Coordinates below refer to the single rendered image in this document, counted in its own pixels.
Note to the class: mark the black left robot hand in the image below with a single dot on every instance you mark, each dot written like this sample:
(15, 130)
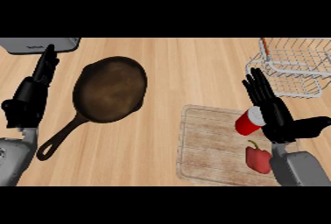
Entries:
(30, 93)

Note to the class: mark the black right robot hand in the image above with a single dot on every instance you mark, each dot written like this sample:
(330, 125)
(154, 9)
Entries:
(278, 116)

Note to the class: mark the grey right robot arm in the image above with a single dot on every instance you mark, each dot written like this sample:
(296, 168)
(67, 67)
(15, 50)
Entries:
(297, 167)

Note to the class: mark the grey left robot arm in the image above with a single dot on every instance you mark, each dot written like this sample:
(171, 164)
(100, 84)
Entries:
(15, 159)

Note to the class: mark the red can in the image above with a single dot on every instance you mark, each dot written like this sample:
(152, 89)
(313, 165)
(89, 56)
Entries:
(248, 122)

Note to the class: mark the pale wooden cutting board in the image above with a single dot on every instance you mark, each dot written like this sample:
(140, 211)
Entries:
(214, 145)

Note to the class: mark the red bell pepper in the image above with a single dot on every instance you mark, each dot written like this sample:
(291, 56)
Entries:
(257, 159)

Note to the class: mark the grey appliance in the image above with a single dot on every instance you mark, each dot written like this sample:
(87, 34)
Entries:
(38, 45)

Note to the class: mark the dark cast iron skillet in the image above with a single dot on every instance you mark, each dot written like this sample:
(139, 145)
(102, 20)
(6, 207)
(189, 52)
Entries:
(108, 90)

